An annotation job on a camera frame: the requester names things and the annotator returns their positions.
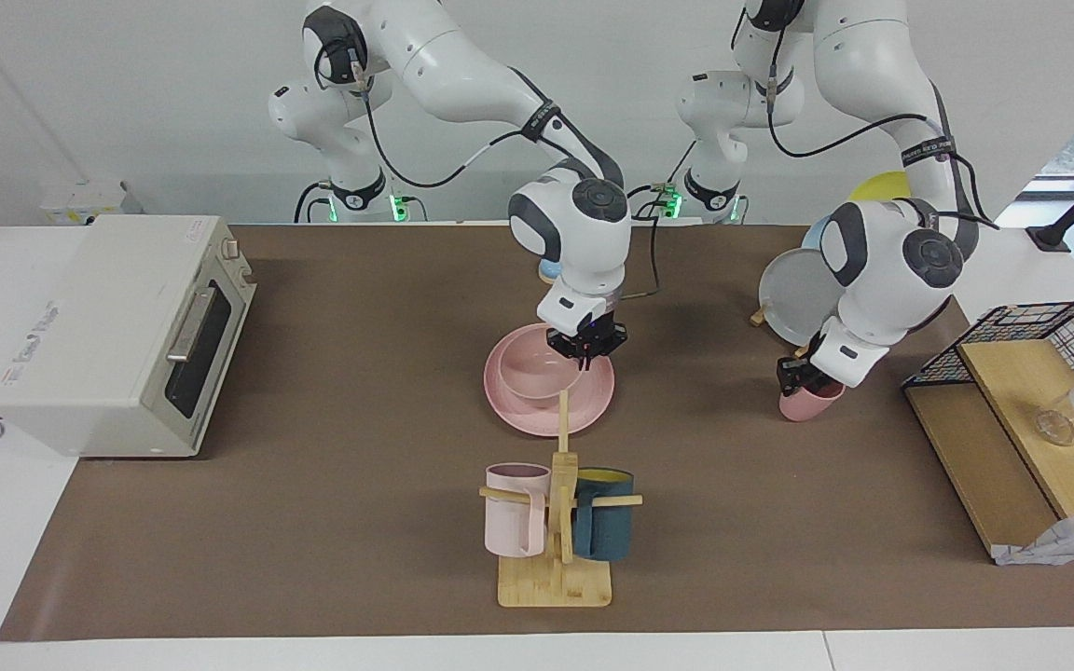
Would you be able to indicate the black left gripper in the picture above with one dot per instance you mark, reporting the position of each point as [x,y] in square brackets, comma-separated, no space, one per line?
[803,371]

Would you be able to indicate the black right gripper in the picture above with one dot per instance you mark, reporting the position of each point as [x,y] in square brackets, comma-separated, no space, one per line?
[588,334]

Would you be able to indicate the pink cup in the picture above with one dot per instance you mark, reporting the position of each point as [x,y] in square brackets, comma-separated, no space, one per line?
[812,407]

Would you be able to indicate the pink bowl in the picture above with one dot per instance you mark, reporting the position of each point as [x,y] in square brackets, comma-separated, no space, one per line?
[532,377]

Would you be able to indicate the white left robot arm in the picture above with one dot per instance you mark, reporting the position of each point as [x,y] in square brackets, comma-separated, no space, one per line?
[882,270]

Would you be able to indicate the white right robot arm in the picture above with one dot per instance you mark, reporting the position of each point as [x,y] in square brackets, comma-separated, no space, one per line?
[462,70]

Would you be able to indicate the pink plate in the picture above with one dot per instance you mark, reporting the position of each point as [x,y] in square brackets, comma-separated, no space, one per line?
[537,419]

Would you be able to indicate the wooden plate rack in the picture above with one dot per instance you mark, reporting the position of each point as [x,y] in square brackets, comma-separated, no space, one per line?
[759,317]

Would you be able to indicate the grey plate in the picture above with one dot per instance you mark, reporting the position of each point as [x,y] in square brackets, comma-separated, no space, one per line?
[798,294]

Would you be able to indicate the light blue plate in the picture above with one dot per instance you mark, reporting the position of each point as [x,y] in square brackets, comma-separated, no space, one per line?
[817,235]

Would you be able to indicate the dark teal mug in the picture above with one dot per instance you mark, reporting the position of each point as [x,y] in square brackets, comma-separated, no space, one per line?
[607,527]

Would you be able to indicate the pink mug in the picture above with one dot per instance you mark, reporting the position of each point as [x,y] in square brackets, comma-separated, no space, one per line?
[511,522]

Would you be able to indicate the wooden shelf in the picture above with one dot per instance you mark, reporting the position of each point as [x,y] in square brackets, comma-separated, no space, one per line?
[994,466]

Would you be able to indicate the yellow plate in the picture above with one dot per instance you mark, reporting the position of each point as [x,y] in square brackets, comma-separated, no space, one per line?
[882,184]

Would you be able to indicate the wooden mug tree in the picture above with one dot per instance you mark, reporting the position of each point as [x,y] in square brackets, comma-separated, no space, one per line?
[556,582]

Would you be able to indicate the clear glass item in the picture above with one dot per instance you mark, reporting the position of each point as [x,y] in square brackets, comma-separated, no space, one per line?
[1056,429]

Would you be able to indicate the brown table mat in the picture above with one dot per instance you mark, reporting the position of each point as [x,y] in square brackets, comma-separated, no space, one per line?
[360,540]

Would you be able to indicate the grey marbled sheet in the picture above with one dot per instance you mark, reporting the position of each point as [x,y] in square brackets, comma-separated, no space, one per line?
[1073,539]

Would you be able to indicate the beige toaster oven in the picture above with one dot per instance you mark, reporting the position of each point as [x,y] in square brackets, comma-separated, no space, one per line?
[99,345]

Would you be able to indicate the white power box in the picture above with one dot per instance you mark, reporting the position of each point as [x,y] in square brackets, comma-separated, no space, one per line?
[80,200]

